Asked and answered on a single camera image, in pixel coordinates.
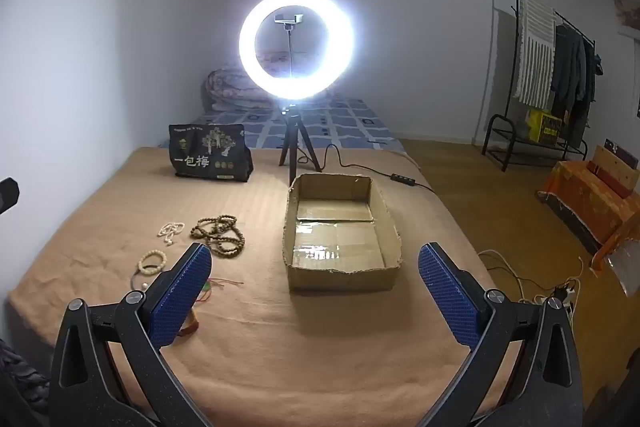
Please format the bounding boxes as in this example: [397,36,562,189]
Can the phone holder clamp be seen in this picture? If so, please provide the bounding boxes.
[274,12,305,32]

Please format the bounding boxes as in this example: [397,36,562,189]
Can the brown bead necklace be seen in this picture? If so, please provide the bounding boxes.
[190,214,246,258]

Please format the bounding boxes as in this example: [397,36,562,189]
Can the white power strip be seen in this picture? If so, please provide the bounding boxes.
[552,284,581,314]

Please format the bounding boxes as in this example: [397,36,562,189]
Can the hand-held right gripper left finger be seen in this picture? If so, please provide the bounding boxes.
[48,242,213,427]

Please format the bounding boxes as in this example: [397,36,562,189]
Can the brown blanket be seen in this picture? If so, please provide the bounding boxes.
[5,146,501,427]

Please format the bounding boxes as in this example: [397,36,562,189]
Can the black printed carton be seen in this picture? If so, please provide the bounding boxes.
[168,123,254,184]

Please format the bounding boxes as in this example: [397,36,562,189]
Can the pale wall poster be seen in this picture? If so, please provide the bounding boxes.
[611,0,640,42]

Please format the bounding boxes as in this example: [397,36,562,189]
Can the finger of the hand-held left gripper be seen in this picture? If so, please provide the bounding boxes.
[0,177,20,214]

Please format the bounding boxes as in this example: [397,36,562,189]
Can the folded floral quilt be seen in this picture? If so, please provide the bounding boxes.
[201,49,331,112]

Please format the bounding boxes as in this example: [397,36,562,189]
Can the grey jacket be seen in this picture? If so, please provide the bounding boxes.
[550,24,588,120]

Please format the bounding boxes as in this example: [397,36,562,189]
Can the cardboard box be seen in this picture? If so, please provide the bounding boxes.
[281,173,402,293]

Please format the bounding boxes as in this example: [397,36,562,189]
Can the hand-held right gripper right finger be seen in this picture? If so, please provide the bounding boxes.
[418,242,585,427]

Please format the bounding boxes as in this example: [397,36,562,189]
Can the cream bead bracelet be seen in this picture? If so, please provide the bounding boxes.
[138,248,167,275]

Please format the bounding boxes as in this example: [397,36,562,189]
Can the black tripod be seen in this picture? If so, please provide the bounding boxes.
[278,102,322,180]

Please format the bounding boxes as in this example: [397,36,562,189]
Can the dark patterned cloth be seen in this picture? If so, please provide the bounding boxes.
[0,339,51,415]

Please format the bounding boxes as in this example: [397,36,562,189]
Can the white bead string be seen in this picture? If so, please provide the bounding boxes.
[157,222,187,248]

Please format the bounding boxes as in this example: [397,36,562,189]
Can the red cord bracelet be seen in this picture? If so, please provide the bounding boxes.
[179,311,202,339]

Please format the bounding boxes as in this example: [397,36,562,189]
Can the dark blue garment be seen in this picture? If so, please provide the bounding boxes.
[582,34,604,108]

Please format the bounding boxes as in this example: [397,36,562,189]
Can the white ring light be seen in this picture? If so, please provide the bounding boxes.
[238,0,356,102]

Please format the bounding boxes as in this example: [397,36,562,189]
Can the cardboard carton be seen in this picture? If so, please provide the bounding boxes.
[587,139,640,200]

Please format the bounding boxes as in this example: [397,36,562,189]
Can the striped white towel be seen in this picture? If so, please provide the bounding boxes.
[515,0,557,106]

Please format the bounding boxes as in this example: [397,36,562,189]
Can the yellow box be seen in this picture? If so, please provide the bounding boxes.
[526,108,563,144]

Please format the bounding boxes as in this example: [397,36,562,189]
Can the blue checkered bedsheet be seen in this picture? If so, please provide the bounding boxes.
[165,94,408,152]

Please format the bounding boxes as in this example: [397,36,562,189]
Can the white cable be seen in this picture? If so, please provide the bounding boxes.
[477,249,583,303]

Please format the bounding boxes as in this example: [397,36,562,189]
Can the red and green strings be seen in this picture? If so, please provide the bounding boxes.
[197,277,245,303]

